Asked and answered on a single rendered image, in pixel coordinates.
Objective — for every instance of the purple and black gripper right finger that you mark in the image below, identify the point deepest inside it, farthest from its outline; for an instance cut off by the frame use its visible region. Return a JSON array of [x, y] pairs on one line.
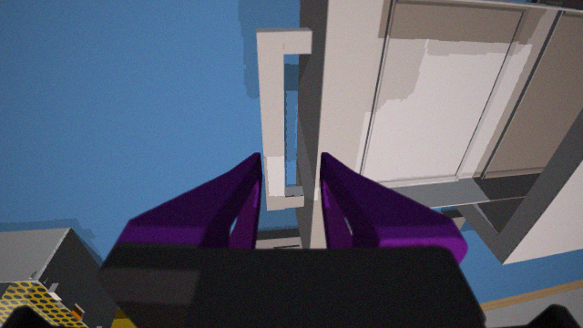
[[378, 216]]

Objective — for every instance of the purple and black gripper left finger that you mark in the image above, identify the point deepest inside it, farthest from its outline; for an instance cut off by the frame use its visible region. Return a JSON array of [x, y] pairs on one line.
[[205, 214]]

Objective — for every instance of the blue bench mat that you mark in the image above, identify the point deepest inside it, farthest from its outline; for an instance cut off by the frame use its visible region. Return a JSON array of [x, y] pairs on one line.
[[109, 108]]

